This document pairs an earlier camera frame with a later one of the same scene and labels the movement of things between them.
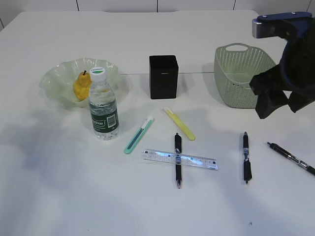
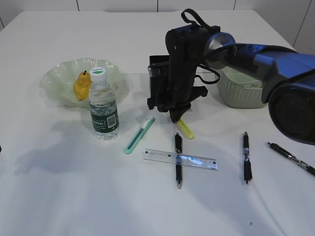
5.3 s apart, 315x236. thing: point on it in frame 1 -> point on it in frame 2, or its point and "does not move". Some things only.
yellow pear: [81, 86] does not move
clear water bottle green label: [103, 106] does not move
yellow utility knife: [188, 132] does not move
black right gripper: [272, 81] -> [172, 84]
